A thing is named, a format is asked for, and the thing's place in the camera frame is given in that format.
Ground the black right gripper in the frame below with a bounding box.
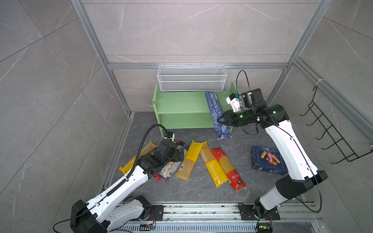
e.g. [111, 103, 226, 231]
[217, 110, 255, 126]

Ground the long blue spaghetti box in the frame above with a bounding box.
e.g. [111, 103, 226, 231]
[205, 91, 232, 140]

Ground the blue Barilla rigatoni box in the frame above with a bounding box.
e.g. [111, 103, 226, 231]
[251, 146, 288, 175]

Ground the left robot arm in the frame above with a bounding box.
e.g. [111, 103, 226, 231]
[70, 140, 185, 233]

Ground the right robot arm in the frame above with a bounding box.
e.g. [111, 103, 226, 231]
[217, 104, 328, 219]

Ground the clear black label pasta bag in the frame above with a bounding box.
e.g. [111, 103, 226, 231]
[158, 141, 188, 182]

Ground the green metal shelf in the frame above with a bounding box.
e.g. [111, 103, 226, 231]
[152, 81, 243, 138]

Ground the yellow pasta bag far left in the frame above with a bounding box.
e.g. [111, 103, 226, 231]
[119, 141, 158, 175]

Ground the yellow top brown spaghetti bag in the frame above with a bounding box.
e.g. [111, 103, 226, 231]
[175, 140, 207, 182]

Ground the red spaghetti bag left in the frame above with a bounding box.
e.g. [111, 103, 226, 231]
[154, 174, 163, 182]

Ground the red spaghetti bag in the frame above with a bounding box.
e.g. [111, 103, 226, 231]
[211, 148, 247, 191]
[154, 174, 163, 182]

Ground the yellow Pastatime spaghetti bag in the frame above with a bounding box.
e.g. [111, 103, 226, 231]
[200, 142, 228, 188]

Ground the red spaghetti bag right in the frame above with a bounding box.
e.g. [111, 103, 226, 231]
[211, 148, 247, 191]

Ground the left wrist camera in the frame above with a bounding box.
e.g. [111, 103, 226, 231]
[165, 131, 175, 141]

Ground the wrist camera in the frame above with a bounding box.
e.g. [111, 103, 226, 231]
[226, 93, 243, 113]
[165, 131, 175, 141]

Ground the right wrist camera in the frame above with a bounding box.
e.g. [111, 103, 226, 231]
[226, 93, 243, 113]

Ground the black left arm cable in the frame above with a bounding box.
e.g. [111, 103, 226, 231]
[125, 123, 170, 178]

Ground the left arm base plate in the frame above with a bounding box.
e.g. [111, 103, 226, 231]
[136, 205, 165, 222]

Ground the white wire mesh basket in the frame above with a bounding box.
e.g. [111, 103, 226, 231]
[157, 65, 227, 92]

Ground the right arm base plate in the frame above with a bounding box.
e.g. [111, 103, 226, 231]
[237, 203, 280, 220]

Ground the black wire hook rack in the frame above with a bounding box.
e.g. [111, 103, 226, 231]
[299, 85, 373, 165]

